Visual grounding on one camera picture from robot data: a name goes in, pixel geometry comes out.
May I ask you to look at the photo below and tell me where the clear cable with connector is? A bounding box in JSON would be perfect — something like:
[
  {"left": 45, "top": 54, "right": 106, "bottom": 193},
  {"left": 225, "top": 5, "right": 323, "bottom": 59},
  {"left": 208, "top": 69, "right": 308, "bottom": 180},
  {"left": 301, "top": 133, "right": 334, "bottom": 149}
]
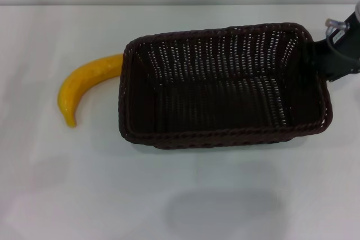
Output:
[{"left": 325, "top": 18, "right": 360, "bottom": 66}]

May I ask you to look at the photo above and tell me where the yellow banana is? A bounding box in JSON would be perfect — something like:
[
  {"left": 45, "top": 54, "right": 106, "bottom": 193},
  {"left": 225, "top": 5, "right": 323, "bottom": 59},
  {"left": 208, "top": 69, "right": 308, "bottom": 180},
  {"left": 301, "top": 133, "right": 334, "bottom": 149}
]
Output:
[{"left": 57, "top": 53, "right": 125, "bottom": 128}]

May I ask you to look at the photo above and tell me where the dark brown woven basket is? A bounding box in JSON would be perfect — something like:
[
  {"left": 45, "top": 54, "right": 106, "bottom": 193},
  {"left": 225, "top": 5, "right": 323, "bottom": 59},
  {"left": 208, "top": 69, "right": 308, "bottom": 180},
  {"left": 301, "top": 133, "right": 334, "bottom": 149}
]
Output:
[{"left": 118, "top": 21, "right": 334, "bottom": 150}]

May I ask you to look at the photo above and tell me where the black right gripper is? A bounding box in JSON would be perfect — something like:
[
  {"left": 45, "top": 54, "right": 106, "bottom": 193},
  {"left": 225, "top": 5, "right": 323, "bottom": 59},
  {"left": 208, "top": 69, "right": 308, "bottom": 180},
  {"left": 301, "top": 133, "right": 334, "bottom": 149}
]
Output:
[{"left": 305, "top": 11, "right": 360, "bottom": 83}]

